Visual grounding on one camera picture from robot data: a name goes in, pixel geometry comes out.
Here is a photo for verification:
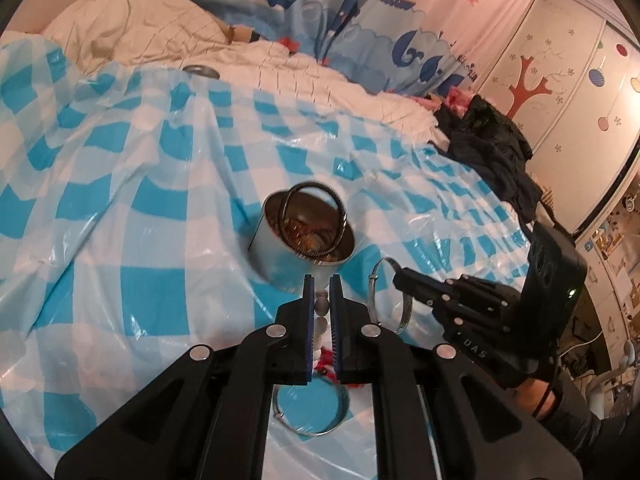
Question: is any silver bangle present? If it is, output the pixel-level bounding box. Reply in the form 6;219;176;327
272;379;352;437
366;256;414;334

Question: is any round metal tin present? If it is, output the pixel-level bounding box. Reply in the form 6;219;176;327
248;182;357;293

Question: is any dark twisted bangle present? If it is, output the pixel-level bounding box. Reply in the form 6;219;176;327
281;183;349;261

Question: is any tree print wardrobe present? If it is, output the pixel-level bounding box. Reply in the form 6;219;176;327
477;0;640;233

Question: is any cluttered desk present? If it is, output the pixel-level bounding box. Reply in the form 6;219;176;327
575;195;640;321

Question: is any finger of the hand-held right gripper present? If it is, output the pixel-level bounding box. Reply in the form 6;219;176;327
415;295;523;376
391;267;526;321

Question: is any pink cloth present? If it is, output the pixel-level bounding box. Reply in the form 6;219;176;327
415;85;476;111

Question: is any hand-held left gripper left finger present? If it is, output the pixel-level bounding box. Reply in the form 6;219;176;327
54;274;316;480

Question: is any whale print curtain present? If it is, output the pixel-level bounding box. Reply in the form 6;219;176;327
160;0;483;98

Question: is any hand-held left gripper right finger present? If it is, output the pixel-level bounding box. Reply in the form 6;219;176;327
329;274;584;480

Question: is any small brown black object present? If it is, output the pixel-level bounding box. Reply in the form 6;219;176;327
225;25;263;45

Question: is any white bead bracelet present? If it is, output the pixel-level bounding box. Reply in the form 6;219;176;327
312;288;368;389

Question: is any red bead bracelet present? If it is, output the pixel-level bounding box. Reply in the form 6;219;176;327
280;217;341;261

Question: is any person's right forearm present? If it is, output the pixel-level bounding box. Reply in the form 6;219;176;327
515;355;618;466

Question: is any round metal tin lid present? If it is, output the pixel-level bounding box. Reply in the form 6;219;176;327
182;64;221;81

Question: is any blue checkered plastic sheet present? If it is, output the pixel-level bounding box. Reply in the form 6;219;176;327
0;37;538;480

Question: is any white quilt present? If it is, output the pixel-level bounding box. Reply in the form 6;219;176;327
42;0;451;153

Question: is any dark cloth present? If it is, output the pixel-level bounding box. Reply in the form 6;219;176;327
432;94;546;223

